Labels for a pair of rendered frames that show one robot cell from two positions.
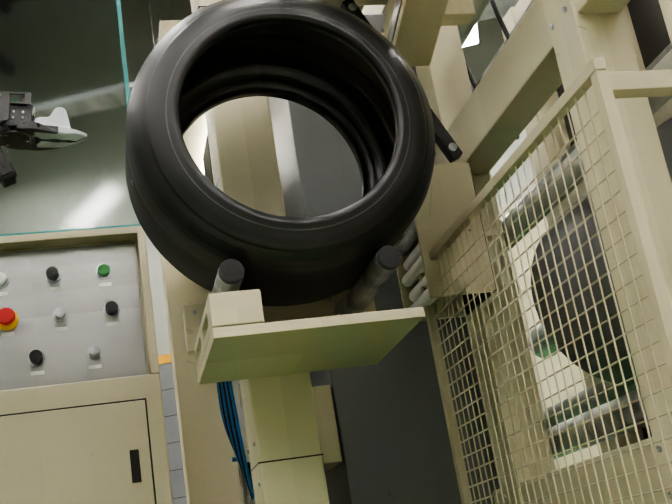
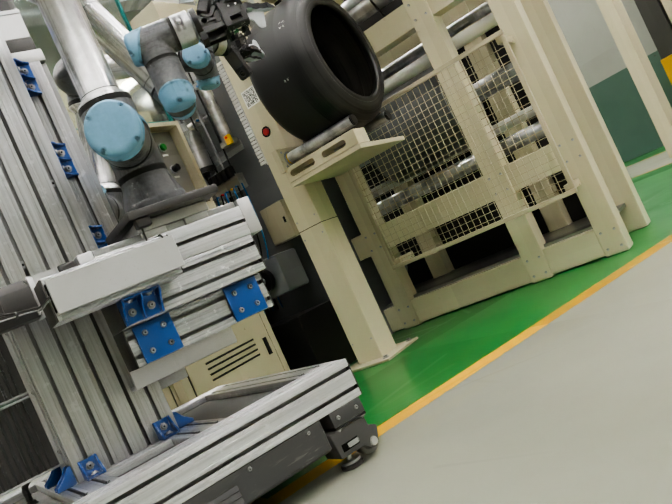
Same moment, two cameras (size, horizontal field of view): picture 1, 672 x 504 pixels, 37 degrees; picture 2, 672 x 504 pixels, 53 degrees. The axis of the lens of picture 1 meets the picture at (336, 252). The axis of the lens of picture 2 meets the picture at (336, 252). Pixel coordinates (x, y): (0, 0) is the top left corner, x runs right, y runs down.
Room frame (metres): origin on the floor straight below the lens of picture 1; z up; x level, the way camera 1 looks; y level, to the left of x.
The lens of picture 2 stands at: (-0.10, 2.03, 0.43)
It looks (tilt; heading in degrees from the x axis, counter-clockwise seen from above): 1 degrees up; 319
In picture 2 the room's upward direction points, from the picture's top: 25 degrees counter-clockwise
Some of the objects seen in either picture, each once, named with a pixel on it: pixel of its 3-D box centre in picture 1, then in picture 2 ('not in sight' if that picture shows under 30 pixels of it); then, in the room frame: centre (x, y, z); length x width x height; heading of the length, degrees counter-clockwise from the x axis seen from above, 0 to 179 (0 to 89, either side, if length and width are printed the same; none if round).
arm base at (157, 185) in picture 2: not in sight; (150, 192); (1.32, 1.25, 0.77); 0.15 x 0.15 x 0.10
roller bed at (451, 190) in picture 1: (437, 243); not in sight; (2.14, -0.23, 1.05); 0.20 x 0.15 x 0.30; 14
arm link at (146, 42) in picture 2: not in sight; (152, 43); (1.13, 1.20, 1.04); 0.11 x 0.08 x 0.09; 56
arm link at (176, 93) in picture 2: not in sight; (172, 86); (1.14, 1.19, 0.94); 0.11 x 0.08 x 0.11; 146
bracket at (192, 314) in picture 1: (282, 319); (306, 156); (2.00, 0.13, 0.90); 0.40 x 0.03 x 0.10; 104
